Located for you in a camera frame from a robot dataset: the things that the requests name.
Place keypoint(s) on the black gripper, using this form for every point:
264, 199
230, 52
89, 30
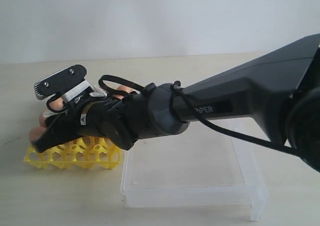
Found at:
86, 119

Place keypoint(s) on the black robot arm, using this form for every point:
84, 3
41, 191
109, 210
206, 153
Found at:
271, 101

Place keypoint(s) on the yellow plastic egg tray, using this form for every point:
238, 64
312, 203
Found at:
86, 153

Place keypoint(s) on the clear plastic container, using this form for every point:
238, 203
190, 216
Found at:
196, 168

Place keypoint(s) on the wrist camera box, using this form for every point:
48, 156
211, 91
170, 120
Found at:
60, 82

